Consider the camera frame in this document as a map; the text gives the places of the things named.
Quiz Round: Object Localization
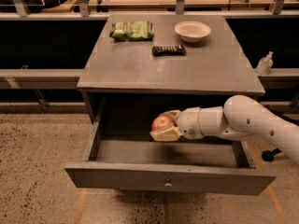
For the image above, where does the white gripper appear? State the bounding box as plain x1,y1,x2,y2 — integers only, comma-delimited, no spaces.
150,107,204,142

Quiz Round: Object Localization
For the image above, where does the red apple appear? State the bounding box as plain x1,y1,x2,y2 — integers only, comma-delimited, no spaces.
151,115,173,132

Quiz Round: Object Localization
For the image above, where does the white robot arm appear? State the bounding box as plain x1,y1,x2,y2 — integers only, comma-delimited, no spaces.
150,95,299,163

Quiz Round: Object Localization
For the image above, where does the open grey top drawer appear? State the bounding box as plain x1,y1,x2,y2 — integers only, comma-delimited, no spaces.
64,97,276,195

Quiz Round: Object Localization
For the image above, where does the round metal drawer knob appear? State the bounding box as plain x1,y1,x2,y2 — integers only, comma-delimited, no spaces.
164,181,172,189

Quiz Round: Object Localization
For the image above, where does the dark chocolate bar wrapper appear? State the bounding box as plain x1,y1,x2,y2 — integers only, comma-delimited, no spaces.
151,45,187,57

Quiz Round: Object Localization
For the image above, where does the grey cabinet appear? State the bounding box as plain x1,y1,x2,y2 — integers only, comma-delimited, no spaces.
78,13,264,96

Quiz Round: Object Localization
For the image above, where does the white bowl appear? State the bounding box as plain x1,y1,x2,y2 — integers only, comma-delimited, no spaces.
175,21,211,43

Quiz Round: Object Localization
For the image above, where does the green snack bag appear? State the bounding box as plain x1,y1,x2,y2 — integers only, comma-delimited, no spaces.
109,21,154,41

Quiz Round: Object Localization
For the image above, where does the black chair base with caster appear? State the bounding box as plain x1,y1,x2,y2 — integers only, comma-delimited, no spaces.
262,148,280,161

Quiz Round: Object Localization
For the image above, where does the clear sanitizer pump bottle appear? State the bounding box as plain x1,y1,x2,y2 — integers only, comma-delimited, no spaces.
256,51,273,75

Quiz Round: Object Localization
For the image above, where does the grey metal rail frame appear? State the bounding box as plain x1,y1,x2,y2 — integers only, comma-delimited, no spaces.
0,0,299,114

